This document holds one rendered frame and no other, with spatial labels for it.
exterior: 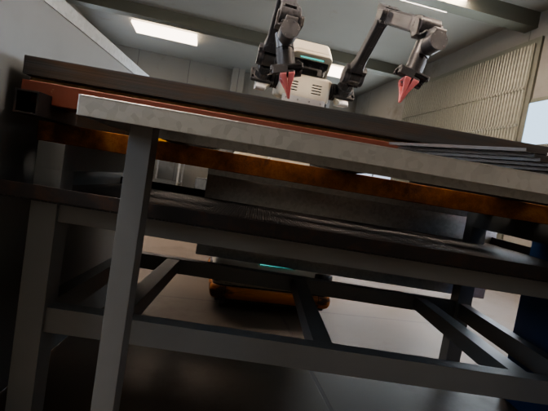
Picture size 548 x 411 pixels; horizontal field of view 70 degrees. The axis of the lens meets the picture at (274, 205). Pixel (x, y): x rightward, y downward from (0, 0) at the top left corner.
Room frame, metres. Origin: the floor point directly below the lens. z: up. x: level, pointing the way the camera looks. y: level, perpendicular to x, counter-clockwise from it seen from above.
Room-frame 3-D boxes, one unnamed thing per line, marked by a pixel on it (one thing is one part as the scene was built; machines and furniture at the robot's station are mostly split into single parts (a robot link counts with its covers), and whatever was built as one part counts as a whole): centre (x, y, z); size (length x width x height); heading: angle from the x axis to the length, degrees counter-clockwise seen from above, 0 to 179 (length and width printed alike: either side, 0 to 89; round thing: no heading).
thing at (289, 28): (1.23, 0.04, 1.14); 0.12 x 0.09 x 0.12; 9
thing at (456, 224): (1.72, -0.35, 0.48); 1.30 x 0.04 x 0.35; 93
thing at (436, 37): (1.25, -0.40, 1.19); 0.12 x 0.09 x 0.12; 9
